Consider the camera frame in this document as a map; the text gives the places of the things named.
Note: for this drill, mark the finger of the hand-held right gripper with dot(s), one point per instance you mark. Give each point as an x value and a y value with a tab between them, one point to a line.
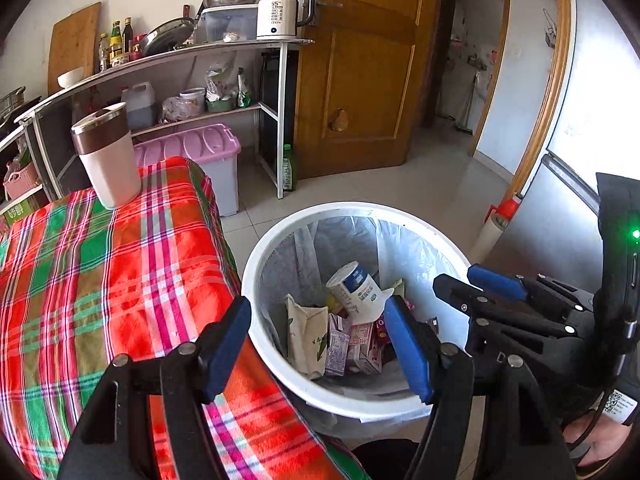
495	280
460	295

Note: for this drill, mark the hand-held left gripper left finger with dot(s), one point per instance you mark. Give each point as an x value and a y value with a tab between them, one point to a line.
225	350

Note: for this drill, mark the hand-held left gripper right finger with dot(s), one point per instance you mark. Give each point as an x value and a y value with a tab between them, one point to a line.
407	350

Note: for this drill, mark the strawberry print milk carton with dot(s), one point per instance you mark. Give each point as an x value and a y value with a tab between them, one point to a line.
365	345

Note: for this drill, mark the white round waste bin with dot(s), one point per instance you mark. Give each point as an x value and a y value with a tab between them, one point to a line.
415	250

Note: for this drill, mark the cream paper bag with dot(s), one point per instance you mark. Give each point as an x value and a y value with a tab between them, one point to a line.
305	335

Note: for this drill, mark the white blue label yogurt cup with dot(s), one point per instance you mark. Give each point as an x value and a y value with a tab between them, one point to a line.
355	287

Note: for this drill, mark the person's right hand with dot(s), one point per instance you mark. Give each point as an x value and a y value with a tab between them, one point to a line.
610	440

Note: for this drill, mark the red green plaid tablecloth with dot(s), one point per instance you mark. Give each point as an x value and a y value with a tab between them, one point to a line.
125	270

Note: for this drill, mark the purple lidded storage box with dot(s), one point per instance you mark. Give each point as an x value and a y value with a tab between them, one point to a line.
200	150

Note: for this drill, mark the white brown lidded mug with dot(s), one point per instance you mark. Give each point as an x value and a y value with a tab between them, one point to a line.
110	170

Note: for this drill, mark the green bowl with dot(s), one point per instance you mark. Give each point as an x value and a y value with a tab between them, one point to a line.
220	106

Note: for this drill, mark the wooden door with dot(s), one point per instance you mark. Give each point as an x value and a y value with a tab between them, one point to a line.
360	70

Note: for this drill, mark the green cardboard box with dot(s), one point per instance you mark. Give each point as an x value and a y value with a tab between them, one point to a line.
20	212

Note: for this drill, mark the white lidded jar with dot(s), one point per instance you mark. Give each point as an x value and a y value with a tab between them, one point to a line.
192	101

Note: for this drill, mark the plastic jug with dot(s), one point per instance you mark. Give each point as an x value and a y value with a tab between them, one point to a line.
140	107

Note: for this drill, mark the green snack bag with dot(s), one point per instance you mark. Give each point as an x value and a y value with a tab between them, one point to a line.
244	90

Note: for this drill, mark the pink woven basket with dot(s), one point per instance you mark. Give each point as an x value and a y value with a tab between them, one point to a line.
22	180

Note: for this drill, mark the white plastic bag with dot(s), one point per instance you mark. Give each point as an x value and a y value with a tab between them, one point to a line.
220	80

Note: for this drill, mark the metal shelf rack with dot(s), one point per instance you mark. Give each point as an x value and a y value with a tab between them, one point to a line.
175	55

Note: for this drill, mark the white ceramic bowl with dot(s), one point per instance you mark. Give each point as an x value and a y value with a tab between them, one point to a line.
71	78

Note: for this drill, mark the red lid jar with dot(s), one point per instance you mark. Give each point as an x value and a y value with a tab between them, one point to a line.
137	49

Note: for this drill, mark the small clear glass bottle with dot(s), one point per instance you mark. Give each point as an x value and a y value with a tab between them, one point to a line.
104	55

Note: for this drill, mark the steel frying pan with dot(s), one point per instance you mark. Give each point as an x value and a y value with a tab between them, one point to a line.
165	35

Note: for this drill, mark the green yellow label oil bottle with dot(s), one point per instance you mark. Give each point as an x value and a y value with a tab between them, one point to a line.
116	42

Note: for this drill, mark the clear plastic storage box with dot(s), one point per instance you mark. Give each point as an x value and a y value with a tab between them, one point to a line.
225	22

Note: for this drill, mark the steel steamer pot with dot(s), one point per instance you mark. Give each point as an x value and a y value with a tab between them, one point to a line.
12	100

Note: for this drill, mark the dark sauce bottle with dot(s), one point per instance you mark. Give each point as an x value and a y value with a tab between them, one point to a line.
128	35

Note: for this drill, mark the white electric kettle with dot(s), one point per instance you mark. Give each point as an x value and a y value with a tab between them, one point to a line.
277	15

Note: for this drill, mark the wooden cutting board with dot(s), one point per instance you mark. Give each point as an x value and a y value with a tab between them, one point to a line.
75	45

